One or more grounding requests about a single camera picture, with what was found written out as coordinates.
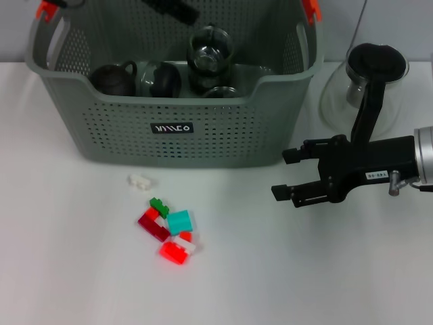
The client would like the grey-green perforated storage basket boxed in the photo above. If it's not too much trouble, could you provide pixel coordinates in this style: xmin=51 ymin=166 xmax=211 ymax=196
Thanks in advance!
xmin=26 ymin=0 xmax=325 ymax=170

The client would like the teal square toy brick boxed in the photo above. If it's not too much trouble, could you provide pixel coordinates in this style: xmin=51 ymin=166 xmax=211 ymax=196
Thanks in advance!
xmin=166 ymin=209 xmax=195 ymax=237

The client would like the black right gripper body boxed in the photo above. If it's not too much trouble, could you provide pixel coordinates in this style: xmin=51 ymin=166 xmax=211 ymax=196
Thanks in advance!
xmin=304 ymin=134 xmax=416 ymax=203

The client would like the black clay teapot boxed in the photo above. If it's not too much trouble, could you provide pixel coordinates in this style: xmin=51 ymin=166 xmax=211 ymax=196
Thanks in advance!
xmin=89 ymin=60 xmax=139 ymax=98

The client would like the glass pitcher with black lid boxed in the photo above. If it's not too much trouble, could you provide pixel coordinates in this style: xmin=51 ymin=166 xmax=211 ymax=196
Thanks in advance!
xmin=319 ymin=43 xmax=410 ymax=145

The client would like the large bright red toy brick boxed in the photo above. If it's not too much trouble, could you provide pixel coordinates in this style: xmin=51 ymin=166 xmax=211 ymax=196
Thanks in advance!
xmin=158 ymin=240 xmax=189 ymax=265

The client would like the translucent clear toy brick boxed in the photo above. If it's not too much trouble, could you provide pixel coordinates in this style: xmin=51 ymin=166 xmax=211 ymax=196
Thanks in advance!
xmin=127 ymin=173 xmax=153 ymax=192

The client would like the right gripper cable with plug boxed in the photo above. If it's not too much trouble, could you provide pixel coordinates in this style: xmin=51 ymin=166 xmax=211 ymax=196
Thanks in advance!
xmin=388 ymin=171 xmax=433 ymax=197

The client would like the dark green toy brick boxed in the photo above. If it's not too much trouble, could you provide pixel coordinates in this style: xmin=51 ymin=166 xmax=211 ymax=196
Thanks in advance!
xmin=150 ymin=197 xmax=169 ymax=219

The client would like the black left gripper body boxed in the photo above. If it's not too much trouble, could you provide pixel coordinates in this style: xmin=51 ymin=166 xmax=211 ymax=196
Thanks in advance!
xmin=141 ymin=0 xmax=200 ymax=25

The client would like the dark red toy brick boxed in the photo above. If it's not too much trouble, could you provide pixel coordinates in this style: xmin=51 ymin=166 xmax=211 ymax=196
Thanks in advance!
xmin=137 ymin=216 xmax=170 ymax=243

